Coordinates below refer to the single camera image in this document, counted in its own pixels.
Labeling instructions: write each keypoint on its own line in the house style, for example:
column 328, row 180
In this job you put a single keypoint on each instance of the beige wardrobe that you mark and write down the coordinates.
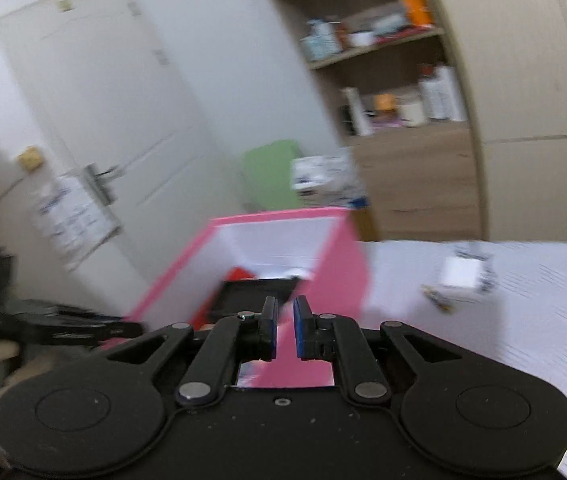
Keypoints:
column 528, row 85

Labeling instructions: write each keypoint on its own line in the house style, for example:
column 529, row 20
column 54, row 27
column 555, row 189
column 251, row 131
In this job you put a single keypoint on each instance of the tissue paper pack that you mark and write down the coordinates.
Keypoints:
column 323, row 175

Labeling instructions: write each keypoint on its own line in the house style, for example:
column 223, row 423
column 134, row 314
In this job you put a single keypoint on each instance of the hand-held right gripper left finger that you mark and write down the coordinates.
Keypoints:
column 271, row 327

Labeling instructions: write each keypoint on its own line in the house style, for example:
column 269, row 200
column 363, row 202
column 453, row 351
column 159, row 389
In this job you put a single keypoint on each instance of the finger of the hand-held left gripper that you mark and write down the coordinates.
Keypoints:
column 63, row 327

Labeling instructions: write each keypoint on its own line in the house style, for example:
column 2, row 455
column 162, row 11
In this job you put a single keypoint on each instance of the white blue bottle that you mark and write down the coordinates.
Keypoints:
column 319, row 40

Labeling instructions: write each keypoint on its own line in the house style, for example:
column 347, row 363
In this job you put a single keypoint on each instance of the wooden shelf unit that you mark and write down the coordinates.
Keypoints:
column 413, row 185

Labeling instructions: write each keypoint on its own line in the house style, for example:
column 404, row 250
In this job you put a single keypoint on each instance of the green folding board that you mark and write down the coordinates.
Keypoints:
column 268, row 175

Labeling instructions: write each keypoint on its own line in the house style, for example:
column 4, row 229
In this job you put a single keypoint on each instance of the white door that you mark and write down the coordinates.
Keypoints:
column 113, row 85

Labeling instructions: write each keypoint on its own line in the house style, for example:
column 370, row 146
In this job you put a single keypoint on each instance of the white paper roll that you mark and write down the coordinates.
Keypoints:
column 452, row 92

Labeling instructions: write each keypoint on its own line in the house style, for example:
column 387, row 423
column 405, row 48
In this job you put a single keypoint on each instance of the pink cardboard box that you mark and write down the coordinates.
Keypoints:
column 343, row 280

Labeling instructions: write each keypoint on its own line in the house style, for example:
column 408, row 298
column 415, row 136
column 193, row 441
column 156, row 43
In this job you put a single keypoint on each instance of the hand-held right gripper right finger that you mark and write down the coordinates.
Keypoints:
column 302, row 330

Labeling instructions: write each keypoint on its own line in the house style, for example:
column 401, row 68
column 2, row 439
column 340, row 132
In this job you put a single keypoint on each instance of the white can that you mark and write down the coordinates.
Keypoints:
column 429, row 97

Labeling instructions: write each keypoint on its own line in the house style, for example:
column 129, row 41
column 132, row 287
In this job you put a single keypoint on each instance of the white jar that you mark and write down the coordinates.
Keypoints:
column 411, row 114

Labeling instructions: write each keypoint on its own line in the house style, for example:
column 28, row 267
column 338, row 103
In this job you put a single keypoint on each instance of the black charger box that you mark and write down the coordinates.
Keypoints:
column 253, row 295

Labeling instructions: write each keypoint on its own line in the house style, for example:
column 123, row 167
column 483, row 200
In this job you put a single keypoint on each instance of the small yellow wall item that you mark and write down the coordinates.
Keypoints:
column 30, row 158

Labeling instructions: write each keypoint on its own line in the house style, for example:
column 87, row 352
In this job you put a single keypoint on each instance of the white paper notice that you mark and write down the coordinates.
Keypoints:
column 70, row 220

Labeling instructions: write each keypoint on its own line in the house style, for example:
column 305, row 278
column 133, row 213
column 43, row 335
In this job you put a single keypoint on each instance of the white power adapter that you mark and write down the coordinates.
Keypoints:
column 458, row 272

